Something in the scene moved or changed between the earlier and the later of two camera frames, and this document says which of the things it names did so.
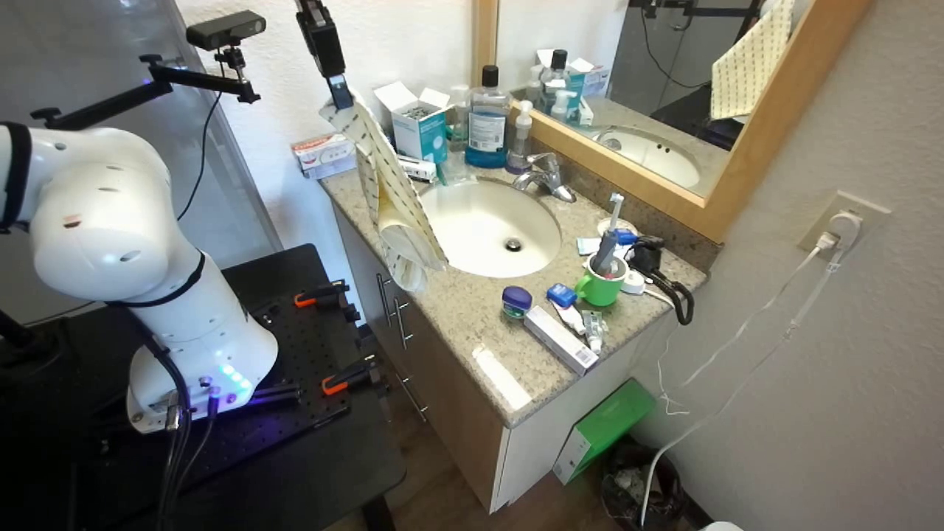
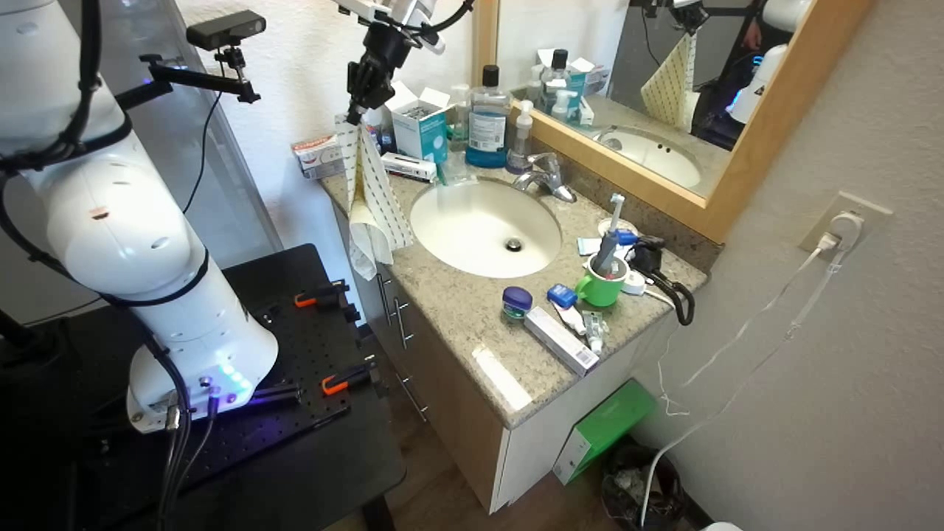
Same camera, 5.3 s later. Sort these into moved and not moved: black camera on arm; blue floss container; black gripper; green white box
Moved: black gripper
Not moved: black camera on arm; green white box; blue floss container
